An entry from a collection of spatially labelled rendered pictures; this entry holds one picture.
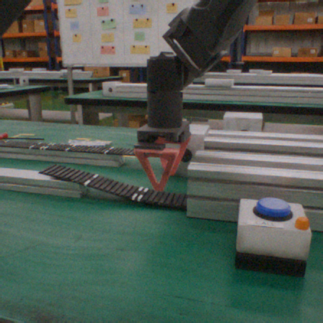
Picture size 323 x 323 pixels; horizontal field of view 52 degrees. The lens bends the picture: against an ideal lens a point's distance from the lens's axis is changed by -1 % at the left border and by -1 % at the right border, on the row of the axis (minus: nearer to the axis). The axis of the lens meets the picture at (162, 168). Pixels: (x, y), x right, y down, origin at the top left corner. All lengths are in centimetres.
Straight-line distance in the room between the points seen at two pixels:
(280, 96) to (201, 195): 162
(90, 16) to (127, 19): 42
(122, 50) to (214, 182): 321
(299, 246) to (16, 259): 34
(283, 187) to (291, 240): 13
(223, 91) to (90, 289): 181
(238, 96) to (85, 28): 222
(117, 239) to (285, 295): 23
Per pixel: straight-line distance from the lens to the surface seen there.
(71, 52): 395
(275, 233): 40
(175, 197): 58
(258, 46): 1103
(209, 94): 211
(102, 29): 376
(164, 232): 49
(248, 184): 51
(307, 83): 389
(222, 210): 52
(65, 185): 63
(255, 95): 209
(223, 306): 37
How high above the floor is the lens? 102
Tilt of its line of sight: 18 degrees down
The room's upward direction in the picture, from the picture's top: straight up
